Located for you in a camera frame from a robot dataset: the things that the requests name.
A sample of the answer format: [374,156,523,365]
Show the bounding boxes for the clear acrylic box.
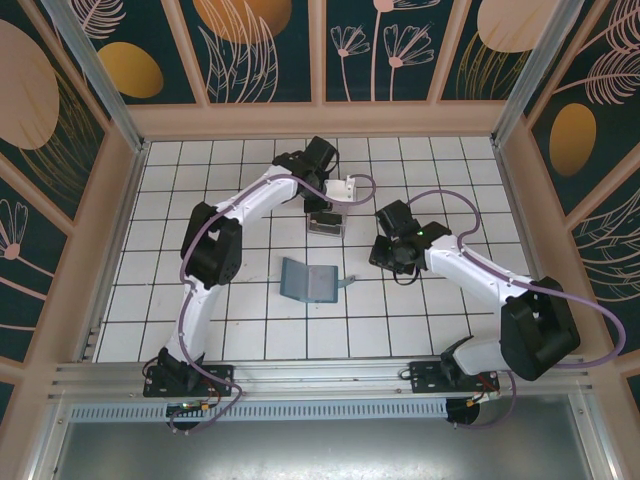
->
[306,209,347,238]

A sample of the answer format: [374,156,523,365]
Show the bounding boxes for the teal card holder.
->
[279,257,357,305]

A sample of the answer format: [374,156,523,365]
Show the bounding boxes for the grey metal sheet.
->
[52,393,619,480]

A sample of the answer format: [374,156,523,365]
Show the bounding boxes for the small circuit board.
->
[167,401,214,416]

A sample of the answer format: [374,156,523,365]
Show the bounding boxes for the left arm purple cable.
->
[167,172,377,435]

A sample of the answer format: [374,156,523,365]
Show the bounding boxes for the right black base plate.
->
[408,360,501,394]

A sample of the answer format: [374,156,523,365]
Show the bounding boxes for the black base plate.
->
[143,363,236,399]
[408,360,501,394]

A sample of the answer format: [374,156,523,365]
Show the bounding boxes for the aluminium mounting rail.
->
[48,354,599,401]

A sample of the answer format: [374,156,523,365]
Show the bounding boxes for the grey slotted cable duct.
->
[69,398,450,422]

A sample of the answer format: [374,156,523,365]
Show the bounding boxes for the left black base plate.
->
[143,363,236,399]

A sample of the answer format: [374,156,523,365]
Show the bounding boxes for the aluminium corner post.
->
[40,0,151,154]
[492,0,586,146]

